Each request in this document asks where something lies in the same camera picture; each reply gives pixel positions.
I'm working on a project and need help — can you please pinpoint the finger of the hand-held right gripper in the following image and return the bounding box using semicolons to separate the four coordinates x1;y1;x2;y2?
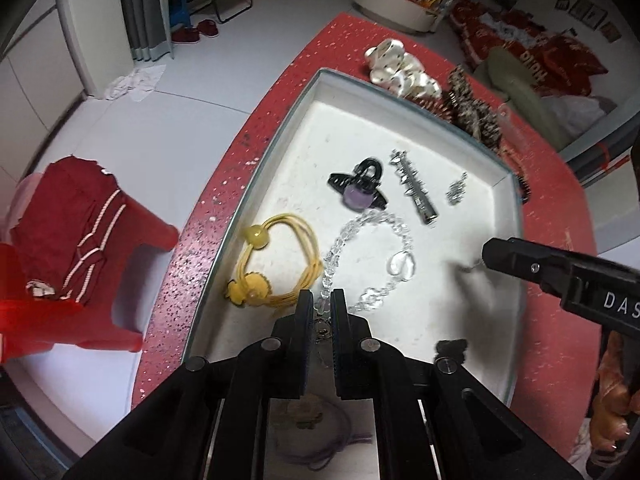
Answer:
481;237;582;307

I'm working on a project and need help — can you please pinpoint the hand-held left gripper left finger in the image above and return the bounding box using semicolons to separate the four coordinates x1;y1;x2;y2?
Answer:
65;289;316;480

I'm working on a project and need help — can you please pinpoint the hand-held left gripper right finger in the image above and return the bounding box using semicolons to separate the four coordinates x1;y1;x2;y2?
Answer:
330;287;586;480

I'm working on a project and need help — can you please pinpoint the beige flower purple hair tie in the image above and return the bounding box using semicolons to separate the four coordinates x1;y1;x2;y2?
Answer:
272;397;373;466

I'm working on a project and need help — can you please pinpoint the clear crystal bead necklace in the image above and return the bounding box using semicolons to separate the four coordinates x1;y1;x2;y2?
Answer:
320;210;418;313

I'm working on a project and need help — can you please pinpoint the small silver earring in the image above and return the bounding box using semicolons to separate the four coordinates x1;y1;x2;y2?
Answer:
446;172;470;206

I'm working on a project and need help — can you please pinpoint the black fuzzy hair tie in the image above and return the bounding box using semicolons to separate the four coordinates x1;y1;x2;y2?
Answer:
432;338;469;363

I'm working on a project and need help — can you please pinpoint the silver rhinestone hair clip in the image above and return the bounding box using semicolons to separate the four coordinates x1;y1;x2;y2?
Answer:
390;149;441;227

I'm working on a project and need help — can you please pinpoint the yellow hair tie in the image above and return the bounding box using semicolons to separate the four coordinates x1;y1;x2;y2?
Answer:
226;212;325;309

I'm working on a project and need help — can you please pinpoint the black purple hair claw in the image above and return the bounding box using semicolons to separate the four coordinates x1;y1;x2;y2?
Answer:
327;157;388;211

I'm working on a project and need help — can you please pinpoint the white tray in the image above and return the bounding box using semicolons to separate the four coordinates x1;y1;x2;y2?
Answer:
181;67;527;480

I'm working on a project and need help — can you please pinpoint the person's right hand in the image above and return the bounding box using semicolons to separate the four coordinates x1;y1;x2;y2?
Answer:
587;342;640;466

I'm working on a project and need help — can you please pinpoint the leopard print scrunchie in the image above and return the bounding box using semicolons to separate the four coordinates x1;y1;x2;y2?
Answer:
425;65;503;151

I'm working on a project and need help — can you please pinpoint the green pillow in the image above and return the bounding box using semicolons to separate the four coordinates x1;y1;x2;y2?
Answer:
472;50;571;151

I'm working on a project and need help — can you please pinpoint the red plastic stool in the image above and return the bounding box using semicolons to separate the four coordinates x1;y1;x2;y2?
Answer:
0;157;181;366

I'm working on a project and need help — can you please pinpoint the red printed bedding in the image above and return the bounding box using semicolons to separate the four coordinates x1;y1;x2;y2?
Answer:
447;0;611;98

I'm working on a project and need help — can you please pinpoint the white satin scrunchie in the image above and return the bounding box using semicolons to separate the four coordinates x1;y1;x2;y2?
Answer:
364;38;443;101

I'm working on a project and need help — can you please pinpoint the dark red striped cloth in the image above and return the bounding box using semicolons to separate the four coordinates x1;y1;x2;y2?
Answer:
10;156;128;306

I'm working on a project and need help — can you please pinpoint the basket of snacks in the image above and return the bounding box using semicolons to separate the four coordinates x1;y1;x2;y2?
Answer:
352;0;448;36

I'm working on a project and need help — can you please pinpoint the white crumpled cloth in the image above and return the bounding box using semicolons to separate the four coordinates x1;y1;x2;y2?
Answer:
102;64;168;103

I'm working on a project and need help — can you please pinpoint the blue stool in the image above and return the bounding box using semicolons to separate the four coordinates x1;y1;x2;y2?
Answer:
162;0;193;28

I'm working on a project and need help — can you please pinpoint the grey curtain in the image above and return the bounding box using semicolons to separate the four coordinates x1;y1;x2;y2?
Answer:
117;0;173;63

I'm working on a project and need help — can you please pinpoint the black bead bracelet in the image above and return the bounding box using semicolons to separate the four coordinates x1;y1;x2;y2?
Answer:
512;172;532;206

